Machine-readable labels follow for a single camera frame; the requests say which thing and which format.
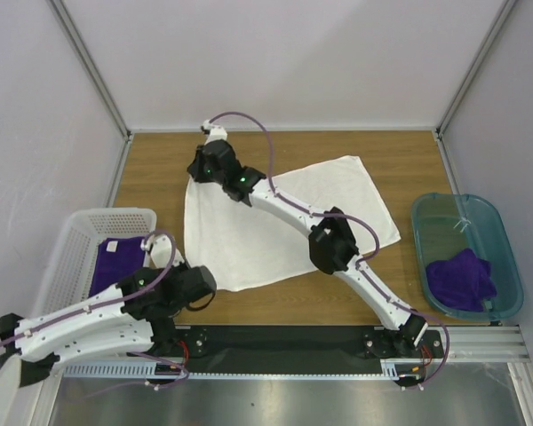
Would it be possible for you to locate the white towel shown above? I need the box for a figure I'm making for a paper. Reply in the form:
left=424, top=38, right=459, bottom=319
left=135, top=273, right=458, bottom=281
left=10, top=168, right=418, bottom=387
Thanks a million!
left=184, top=155, right=401, bottom=292

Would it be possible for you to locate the purple towel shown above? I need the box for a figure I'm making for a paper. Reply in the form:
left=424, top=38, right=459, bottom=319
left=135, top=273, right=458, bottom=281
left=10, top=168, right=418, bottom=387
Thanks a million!
left=426, top=248, right=497, bottom=312
left=88, top=236, right=146, bottom=297

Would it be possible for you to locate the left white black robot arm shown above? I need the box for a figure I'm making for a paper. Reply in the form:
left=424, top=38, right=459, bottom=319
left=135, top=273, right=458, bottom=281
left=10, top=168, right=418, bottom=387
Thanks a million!
left=0, top=263, right=217, bottom=387

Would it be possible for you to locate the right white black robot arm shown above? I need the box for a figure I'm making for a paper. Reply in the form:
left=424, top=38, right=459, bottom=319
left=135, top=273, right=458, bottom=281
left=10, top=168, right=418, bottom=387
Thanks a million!
left=187, top=139, right=428, bottom=357

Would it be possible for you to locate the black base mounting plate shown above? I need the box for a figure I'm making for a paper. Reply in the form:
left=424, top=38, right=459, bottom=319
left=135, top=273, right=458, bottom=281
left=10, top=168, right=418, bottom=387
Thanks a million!
left=177, top=325, right=444, bottom=376

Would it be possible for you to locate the white perforated plastic basket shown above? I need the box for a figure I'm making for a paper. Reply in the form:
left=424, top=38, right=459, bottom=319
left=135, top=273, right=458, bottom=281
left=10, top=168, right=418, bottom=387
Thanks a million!
left=30, top=207, right=157, bottom=318

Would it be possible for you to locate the purple towel in tub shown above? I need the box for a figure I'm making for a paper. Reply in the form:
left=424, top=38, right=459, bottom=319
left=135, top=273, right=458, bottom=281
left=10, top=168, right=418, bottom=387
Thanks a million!
left=426, top=248, right=497, bottom=312

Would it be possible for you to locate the teal translucent plastic tub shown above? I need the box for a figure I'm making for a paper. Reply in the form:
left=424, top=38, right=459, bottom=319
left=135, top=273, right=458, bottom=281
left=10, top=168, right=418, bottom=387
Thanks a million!
left=411, top=193, right=524, bottom=322

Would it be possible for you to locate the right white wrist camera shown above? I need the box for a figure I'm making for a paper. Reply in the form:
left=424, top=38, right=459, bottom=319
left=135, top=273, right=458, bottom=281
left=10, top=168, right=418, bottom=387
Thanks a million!
left=200, top=121, right=227, bottom=145

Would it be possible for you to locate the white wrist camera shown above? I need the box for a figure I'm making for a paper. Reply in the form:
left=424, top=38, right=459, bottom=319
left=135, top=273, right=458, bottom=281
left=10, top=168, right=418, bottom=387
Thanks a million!
left=200, top=121, right=227, bottom=145
left=140, top=234, right=185, bottom=269

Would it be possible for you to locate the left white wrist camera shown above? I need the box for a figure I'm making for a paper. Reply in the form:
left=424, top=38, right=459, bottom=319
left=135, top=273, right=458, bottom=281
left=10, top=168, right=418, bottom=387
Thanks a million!
left=140, top=234, right=185, bottom=269

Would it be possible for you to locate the left aluminium corner post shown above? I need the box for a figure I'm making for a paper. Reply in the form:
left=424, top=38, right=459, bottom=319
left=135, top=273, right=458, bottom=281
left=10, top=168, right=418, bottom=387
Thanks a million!
left=46, top=0, right=132, bottom=141

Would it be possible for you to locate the aluminium corner post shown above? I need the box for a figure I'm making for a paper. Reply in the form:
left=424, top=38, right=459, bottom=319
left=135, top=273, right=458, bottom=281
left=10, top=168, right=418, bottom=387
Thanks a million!
left=46, top=0, right=132, bottom=141
left=434, top=0, right=521, bottom=138

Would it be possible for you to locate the aluminium frame rail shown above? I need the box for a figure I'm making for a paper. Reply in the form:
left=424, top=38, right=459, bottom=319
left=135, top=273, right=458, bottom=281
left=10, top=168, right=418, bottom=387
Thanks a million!
left=448, top=326, right=530, bottom=363

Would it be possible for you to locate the right aluminium corner post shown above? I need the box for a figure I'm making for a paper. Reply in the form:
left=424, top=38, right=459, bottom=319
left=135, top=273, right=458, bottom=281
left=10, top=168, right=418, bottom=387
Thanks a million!
left=434, top=0, right=521, bottom=138

